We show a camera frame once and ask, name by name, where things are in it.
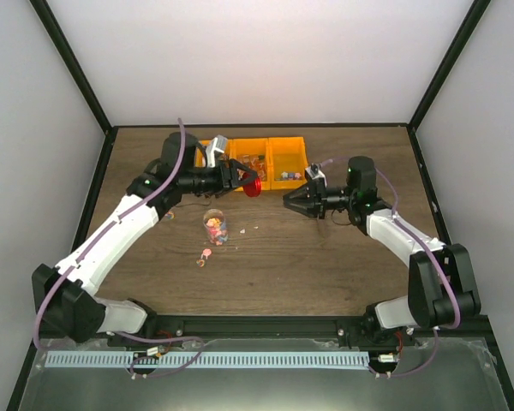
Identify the light blue slotted cable duct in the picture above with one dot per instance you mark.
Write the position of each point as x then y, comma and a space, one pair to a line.
211, 360

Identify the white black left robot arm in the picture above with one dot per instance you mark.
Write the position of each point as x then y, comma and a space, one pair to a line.
65, 294

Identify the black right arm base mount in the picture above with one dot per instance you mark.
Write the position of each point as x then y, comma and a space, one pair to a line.
364, 332

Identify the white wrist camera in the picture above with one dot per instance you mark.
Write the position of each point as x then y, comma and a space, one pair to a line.
314, 172
215, 149

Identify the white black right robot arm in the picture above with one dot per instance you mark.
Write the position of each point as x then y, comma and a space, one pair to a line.
442, 290

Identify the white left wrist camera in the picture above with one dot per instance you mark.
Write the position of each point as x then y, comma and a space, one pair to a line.
215, 149

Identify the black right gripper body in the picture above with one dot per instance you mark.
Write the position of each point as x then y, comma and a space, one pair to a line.
321, 197

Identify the pink lollipop on table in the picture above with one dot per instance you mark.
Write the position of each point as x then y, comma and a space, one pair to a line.
206, 253

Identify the red jar lid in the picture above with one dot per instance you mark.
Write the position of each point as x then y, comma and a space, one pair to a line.
253, 189

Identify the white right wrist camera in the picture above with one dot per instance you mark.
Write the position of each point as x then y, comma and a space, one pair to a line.
314, 172

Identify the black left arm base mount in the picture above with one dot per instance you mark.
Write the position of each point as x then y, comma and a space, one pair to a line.
158, 327

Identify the clear plastic jar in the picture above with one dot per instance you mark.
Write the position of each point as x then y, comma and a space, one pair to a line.
215, 226

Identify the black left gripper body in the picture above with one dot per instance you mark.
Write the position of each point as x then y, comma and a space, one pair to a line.
230, 182

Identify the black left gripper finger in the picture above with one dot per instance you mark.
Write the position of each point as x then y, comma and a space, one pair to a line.
233, 192
241, 171

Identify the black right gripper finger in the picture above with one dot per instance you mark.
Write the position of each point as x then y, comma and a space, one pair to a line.
303, 193
306, 208

